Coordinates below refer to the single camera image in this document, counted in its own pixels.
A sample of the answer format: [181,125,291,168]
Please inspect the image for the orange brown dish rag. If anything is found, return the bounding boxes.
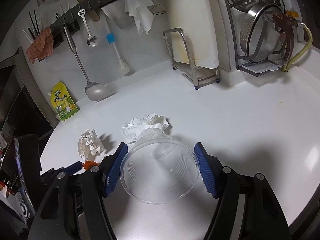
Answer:
[26,27,54,65]

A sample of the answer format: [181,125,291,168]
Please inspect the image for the clear plastic cup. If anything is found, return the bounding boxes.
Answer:
[120,128,200,205]

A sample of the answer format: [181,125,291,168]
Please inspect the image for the steel cutting board stand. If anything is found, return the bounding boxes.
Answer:
[163,28,220,90]

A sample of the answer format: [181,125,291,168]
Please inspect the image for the white tissue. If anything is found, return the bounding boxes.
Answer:
[121,112,169,144]

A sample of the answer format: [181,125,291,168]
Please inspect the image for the orange peel scrap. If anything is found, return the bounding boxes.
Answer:
[82,160,99,171]

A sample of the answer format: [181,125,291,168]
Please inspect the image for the black wall utensil rail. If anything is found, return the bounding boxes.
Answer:
[50,0,117,49]

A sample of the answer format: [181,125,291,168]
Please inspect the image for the chopsticks in holder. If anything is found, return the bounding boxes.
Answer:
[22,4,70,48]

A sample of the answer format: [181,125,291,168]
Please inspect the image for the blue white bottle brush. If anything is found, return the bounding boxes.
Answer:
[105,22,131,74]

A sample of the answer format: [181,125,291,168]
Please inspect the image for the dish rack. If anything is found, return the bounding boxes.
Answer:
[225,0,295,76]

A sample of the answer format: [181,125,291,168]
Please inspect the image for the yellow seasoning pouch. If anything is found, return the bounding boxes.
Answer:
[49,81,78,121]

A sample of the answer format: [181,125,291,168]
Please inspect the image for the white cutting board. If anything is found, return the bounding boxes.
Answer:
[165,0,219,69]

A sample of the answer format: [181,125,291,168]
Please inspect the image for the white hanging cloth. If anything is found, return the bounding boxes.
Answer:
[124,0,154,36]

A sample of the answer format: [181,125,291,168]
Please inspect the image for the black range hood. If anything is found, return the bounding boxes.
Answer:
[1,47,58,139]

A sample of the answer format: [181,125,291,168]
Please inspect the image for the yellow green hose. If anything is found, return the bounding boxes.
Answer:
[281,22,314,73]

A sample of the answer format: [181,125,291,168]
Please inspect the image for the small steel spoon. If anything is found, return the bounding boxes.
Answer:
[78,9,99,47]

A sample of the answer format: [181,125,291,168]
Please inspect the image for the steel spatula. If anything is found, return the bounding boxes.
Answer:
[62,22,107,102]

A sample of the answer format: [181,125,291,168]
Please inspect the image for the lined paper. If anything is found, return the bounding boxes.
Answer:
[78,129,105,161]

